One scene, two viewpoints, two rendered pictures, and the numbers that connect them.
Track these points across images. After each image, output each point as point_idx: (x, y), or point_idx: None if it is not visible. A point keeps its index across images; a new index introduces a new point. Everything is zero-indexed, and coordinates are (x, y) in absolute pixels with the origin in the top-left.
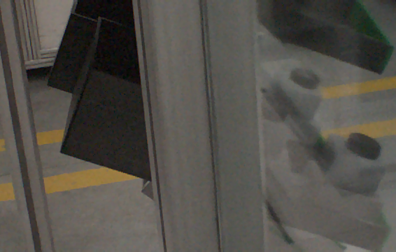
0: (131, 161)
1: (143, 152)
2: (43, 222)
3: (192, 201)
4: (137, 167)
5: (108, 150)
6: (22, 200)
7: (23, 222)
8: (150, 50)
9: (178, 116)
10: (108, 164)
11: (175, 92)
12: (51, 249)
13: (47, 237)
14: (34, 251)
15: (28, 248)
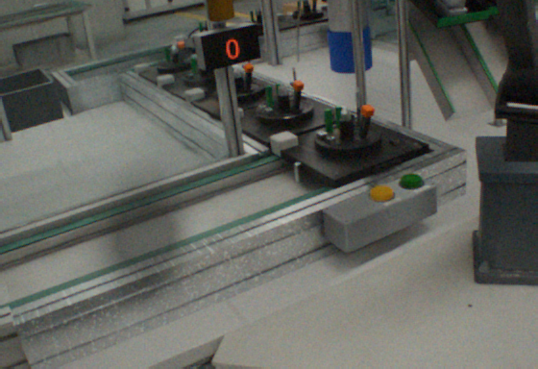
0: None
1: None
2: None
3: None
4: None
5: None
6: None
7: None
8: None
9: None
10: None
11: None
12: None
13: None
14: None
15: None
